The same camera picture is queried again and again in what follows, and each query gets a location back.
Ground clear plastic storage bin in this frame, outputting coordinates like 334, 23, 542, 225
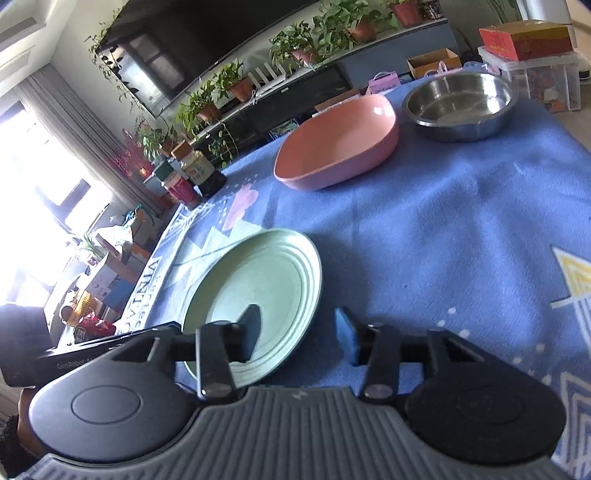
478, 46, 581, 113

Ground blue patterned tablecloth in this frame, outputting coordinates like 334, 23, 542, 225
118, 99, 590, 479

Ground pink square bowl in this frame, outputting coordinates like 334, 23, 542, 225
273, 95, 400, 191

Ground open brown cardboard box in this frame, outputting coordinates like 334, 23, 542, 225
407, 48, 462, 80

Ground grey curtain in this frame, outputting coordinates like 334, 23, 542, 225
14, 64, 164, 215

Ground green plate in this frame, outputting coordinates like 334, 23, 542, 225
182, 229, 322, 387

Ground pink spice shaker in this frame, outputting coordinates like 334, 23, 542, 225
153, 160, 200, 210

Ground pink carton box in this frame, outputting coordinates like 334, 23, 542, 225
367, 71, 402, 95

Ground soy sauce bottle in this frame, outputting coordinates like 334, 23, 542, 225
171, 141, 226, 199

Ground wall television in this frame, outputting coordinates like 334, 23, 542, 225
88, 1, 311, 117

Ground red flower plant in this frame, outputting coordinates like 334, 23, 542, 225
109, 129, 153, 183

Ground white router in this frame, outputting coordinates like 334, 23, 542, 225
247, 62, 287, 92

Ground stainless steel bowl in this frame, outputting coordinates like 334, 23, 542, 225
403, 71, 519, 143

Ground dark tv cabinet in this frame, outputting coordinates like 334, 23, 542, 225
191, 18, 458, 166

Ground red cardboard box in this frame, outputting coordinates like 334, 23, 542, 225
479, 20, 573, 61

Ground potted plant terracotta pot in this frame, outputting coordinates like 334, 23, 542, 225
214, 59, 256, 103

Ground potted plant red pot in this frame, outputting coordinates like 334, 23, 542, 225
388, 0, 423, 28

